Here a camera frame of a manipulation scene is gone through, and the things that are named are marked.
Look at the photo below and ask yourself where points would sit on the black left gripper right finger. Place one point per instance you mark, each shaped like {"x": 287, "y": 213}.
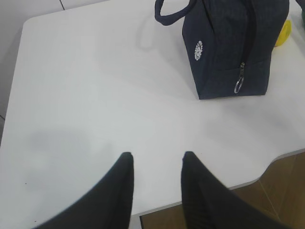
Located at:
{"x": 208, "y": 204}

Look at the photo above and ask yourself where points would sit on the yellow lemon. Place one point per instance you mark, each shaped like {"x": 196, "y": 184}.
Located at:
{"x": 284, "y": 33}

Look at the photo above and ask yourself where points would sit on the navy blue fabric lunch bag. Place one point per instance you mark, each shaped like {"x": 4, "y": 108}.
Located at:
{"x": 229, "y": 43}

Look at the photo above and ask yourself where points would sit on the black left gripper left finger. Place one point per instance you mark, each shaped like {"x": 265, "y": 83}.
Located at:
{"x": 108, "y": 205}

